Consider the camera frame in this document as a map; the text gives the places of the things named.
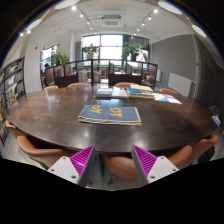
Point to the dark shelf divider left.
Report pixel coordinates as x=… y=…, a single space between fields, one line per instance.
x=68 y=73

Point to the orange chair front left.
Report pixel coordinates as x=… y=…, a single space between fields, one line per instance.
x=44 y=153

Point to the potted plant right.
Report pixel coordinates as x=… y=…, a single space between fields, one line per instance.
x=131 y=49

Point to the orange chair back centre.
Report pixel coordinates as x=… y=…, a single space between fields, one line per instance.
x=124 y=84

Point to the ceiling air conditioner unit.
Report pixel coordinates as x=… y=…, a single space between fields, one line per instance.
x=112 y=20

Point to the stack of books right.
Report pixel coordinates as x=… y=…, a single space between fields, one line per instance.
x=138 y=91

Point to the orange chair far left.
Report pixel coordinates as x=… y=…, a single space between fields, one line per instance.
x=14 y=130

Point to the dark shelf divider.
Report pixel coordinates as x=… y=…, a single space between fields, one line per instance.
x=132 y=71
x=68 y=73

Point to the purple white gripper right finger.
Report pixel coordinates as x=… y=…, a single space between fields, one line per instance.
x=149 y=167

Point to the dark shelf divider right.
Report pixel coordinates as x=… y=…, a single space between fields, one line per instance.
x=132 y=71

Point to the orange chair back centre-left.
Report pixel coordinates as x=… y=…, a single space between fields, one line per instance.
x=79 y=84

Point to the bookshelf on left wall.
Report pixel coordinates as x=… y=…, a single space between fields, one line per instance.
x=11 y=88

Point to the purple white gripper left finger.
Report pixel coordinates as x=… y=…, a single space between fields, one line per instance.
x=76 y=168

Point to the papers and purple folder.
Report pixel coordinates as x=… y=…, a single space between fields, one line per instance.
x=165 y=98

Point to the potted plant left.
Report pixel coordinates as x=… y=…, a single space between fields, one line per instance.
x=59 y=58

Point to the folded blue yellow towel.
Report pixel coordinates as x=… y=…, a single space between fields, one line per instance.
x=110 y=115

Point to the orange chair front right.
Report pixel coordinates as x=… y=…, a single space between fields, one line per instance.
x=203 y=150

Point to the stack of books left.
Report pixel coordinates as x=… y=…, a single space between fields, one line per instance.
x=114 y=92

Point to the orange chair back right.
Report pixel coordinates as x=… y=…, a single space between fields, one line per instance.
x=166 y=90

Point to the stack of books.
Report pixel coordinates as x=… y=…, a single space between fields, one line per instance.
x=114 y=92
x=138 y=91

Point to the blue item at table edge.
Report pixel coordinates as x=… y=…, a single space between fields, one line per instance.
x=216 y=120

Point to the potted plant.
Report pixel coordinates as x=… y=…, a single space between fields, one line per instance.
x=90 y=51
x=59 y=58
x=131 y=49

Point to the potted plant centre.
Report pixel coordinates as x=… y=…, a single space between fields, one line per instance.
x=90 y=51

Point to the orange chair back left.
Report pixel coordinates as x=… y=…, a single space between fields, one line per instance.
x=51 y=87

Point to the white wall radiator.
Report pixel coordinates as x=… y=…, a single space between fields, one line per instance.
x=180 y=84

